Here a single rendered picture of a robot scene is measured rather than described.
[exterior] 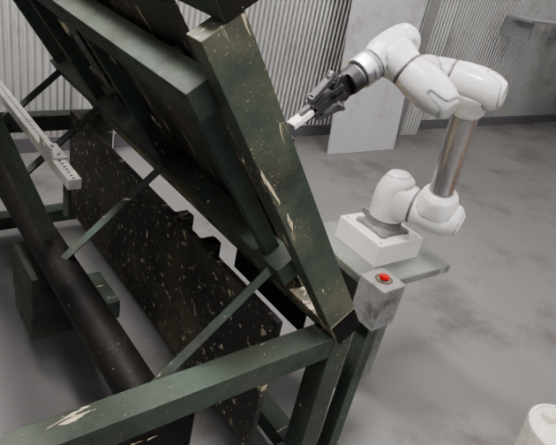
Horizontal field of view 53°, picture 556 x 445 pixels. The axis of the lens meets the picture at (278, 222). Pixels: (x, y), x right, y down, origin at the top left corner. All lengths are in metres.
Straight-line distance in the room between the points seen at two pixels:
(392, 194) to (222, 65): 1.43
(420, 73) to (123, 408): 1.17
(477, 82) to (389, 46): 0.57
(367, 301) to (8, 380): 1.63
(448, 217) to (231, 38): 1.49
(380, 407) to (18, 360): 1.73
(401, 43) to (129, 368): 1.22
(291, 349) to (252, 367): 0.16
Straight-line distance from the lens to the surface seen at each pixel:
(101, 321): 1.95
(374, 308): 2.03
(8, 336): 3.02
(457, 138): 2.19
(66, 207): 2.28
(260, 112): 1.22
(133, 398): 1.62
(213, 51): 1.11
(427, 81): 1.54
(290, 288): 1.99
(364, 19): 5.60
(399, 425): 2.89
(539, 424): 2.70
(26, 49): 4.59
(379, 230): 2.49
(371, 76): 1.55
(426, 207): 2.38
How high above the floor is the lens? 1.98
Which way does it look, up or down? 28 degrees down
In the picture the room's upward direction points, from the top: 12 degrees clockwise
